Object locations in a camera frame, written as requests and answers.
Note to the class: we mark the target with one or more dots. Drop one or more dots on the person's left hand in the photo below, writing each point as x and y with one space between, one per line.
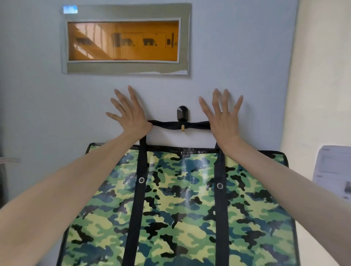
133 120

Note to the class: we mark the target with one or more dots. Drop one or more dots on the person's right hand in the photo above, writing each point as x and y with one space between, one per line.
224 126

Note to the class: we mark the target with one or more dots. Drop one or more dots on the person's left middle finger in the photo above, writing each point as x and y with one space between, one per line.
122 98

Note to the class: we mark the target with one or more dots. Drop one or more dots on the person's left little finger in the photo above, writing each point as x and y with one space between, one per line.
113 116

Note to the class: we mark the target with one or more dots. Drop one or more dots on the person's right middle finger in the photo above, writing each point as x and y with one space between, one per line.
216 100

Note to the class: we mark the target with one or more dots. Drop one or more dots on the person's right little finger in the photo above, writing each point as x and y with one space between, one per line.
238 105

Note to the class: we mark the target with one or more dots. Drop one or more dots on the person's left forearm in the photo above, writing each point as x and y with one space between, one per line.
63 191

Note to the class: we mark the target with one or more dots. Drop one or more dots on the person's right forearm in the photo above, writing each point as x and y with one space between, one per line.
296 197

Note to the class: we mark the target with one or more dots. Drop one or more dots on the grey panel box orange window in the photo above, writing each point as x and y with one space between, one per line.
123 39

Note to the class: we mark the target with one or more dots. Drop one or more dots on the blue sticker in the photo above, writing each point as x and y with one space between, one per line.
70 9

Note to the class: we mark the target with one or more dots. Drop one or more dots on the white printed paper sheet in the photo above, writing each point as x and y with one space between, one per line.
333 170

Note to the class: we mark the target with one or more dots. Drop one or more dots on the black wall hook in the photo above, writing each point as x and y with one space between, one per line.
182 113

